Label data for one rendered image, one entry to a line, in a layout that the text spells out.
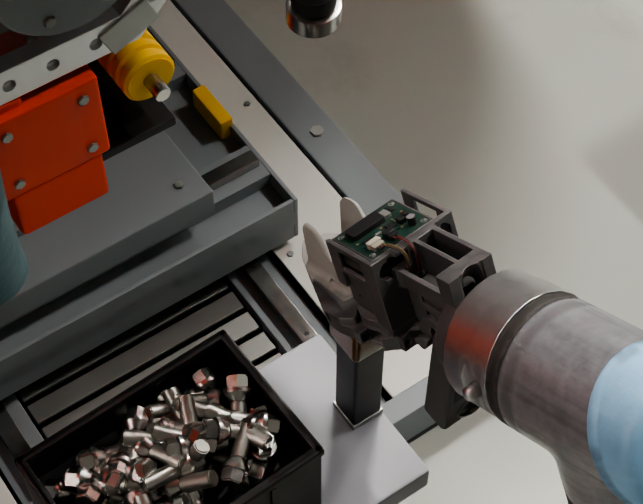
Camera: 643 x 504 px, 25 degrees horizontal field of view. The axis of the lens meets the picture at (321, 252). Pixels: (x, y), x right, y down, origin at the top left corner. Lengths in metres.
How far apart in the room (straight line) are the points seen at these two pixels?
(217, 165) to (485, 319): 0.96
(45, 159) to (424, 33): 0.90
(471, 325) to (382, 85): 1.25
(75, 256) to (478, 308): 0.86
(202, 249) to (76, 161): 0.34
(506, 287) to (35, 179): 0.65
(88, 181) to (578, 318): 0.72
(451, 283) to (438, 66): 1.26
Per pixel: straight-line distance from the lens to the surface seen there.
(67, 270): 1.68
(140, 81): 1.44
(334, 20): 1.15
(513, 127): 2.08
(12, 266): 1.32
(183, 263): 1.73
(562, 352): 0.85
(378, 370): 1.23
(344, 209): 1.06
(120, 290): 1.74
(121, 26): 1.36
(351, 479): 1.27
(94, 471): 1.16
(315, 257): 1.05
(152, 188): 1.73
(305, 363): 1.32
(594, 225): 2.00
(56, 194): 1.47
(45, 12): 1.09
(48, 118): 1.38
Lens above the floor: 1.59
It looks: 55 degrees down
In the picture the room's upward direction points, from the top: straight up
